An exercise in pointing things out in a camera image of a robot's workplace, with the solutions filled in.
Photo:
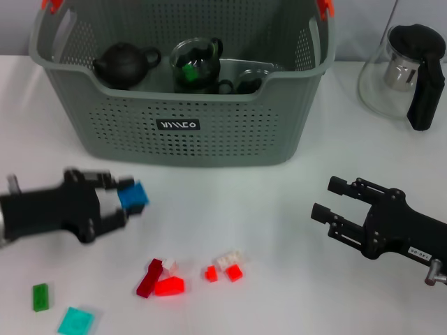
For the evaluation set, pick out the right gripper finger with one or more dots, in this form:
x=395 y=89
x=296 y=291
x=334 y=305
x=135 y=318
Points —
x=351 y=188
x=349 y=230

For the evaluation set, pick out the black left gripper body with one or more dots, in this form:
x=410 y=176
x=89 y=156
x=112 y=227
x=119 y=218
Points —
x=52 y=209

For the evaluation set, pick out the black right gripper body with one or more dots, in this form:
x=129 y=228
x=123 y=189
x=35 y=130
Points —
x=405 y=230

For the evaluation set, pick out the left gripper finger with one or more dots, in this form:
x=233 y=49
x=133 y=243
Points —
x=118 y=182
x=113 y=221

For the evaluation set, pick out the blue building brick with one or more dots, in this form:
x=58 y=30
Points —
x=134 y=197

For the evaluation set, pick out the dark red long brick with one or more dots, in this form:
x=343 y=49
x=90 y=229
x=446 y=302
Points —
x=149 y=279

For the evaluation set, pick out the small white building brick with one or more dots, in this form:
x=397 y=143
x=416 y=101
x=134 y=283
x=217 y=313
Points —
x=171 y=265

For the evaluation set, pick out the bright red sloped brick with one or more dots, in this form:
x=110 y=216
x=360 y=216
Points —
x=169 y=287

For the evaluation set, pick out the tiny red building brick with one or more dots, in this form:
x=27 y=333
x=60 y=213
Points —
x=211 y=274

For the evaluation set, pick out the glass teacup with black holder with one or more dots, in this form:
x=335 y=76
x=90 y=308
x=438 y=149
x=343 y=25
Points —
x=249 y=83
x=195 y=89
x=200 y=52

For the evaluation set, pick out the small green building brick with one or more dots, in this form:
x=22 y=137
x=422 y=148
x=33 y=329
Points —
x=189 y=73

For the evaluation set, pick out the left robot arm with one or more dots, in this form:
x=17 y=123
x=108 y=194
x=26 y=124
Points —
x=2 y=230

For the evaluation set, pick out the grey-green perforated storage basket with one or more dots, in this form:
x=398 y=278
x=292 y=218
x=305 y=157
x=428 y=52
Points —
x=209 y=146

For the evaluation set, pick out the left gripper silver plug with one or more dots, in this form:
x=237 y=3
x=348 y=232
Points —
x=13 y=185

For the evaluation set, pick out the long green building brick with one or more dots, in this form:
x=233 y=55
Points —
x=41 y=298

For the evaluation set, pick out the teal flat building brick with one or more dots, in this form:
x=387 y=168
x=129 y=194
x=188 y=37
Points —
x=75 y=321

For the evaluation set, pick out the dark clay teapot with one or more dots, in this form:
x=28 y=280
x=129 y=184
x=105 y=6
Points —
x=122 y=66

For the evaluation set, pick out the translucent white building brick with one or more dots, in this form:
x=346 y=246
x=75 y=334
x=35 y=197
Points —
x=228 y=259

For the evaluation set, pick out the small red building brick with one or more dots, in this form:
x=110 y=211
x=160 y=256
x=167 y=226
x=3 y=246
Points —
x=234 y=273

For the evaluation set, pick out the thin grey vertical pole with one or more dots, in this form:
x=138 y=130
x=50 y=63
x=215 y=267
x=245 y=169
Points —
x=391 y=15

